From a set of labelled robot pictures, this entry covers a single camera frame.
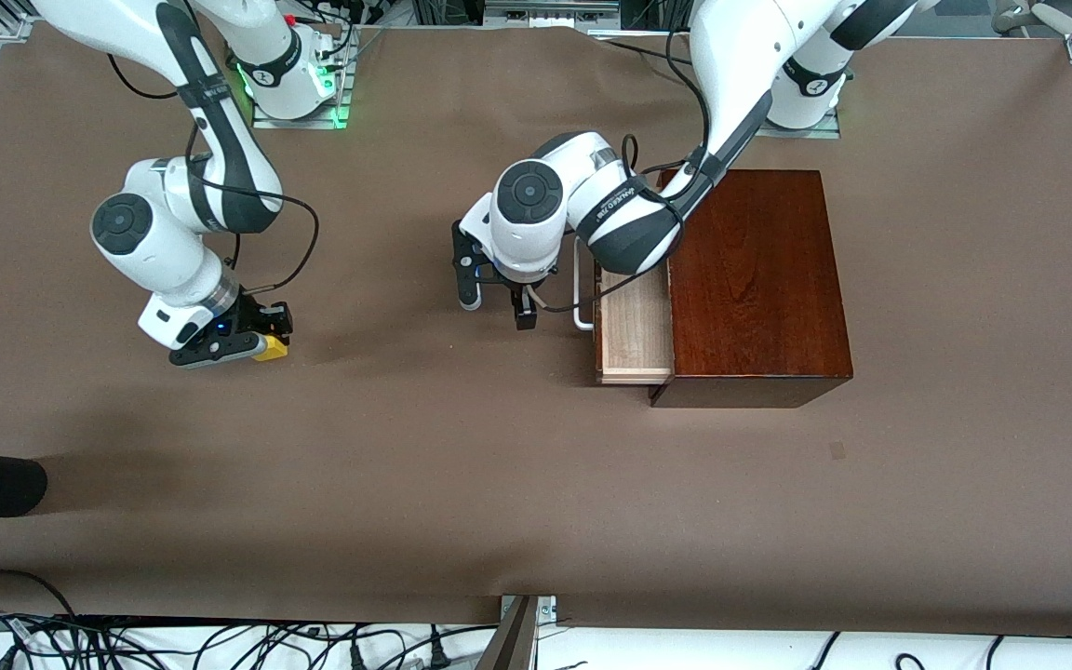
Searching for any silver metal bracket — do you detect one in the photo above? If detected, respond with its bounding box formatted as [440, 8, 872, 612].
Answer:
[499, 596, 558, 627]

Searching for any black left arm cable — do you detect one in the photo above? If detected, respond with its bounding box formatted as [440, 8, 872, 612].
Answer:
[623, 0, 716, 230]

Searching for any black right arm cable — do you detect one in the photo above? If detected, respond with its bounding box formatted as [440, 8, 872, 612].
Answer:
[106, 54, 321, 297]

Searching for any black base cable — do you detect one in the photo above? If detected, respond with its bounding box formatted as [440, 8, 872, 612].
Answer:
[592, 33, 697, 71]

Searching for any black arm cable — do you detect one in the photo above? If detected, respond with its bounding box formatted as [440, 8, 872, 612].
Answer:
[623, 0, 716, 230]
[106, 54, 321, 297]

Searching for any black looped cable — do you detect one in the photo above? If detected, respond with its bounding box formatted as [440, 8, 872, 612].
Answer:
[0, 569, 78, 621]

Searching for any dark brown wooden box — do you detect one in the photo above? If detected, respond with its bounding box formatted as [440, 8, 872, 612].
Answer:
[650, 169, 855, 409]

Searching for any dark grey metal bar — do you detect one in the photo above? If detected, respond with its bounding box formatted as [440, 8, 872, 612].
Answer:
[476, 596, 539, 670]

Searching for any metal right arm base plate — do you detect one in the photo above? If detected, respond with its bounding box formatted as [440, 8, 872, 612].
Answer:
[252, 26, 355, 130]

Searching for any black cable tangle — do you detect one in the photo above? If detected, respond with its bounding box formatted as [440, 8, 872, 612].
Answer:
[0, 610, 500, 670]

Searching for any wooden drawer with white handle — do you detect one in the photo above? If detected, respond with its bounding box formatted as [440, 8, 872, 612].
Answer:
[573, 234, 676, 386]

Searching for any brown paper table cover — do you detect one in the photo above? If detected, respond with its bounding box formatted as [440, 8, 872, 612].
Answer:
[0, 19, 1072, 639]

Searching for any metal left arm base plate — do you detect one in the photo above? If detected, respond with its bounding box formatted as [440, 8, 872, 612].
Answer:
[759, 104, 842, 141]

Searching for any grey plastic object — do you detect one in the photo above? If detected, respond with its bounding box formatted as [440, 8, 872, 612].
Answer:
[992, 0, 1072, 40]

